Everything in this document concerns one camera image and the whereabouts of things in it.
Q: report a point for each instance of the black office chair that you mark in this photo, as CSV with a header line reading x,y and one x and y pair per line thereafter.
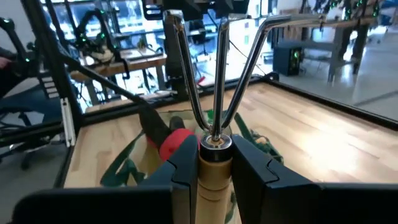
x,y
25,143

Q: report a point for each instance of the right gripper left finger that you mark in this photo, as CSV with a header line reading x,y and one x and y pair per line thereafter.
x,y
183,174

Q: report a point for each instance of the hand rake long bent tines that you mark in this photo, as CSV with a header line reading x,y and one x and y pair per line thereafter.
x,y
220,77

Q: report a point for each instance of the black aluminium frame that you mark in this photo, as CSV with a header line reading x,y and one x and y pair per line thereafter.
x,y
56,77

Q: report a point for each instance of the person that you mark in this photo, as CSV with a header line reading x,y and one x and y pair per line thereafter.
x,y
28,99

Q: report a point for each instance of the wooden workbench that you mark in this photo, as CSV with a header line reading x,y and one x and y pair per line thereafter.
x,y
339,31

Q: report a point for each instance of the white bracket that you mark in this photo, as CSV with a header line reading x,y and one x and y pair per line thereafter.
x,y
67,121

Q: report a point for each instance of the beige and green gardening bag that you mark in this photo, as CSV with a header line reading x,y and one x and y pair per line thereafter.
x,y
124,168

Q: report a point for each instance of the black computer tower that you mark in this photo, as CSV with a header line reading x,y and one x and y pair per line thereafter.
x,y
287,60

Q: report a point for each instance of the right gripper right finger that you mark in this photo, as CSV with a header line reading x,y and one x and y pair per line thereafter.
x,y
252,180

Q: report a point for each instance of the red and black garden glove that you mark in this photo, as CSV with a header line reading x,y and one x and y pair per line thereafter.
x,y
174,143

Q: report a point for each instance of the wooden table with robot arms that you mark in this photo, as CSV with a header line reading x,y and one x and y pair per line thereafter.
x,y
118,63

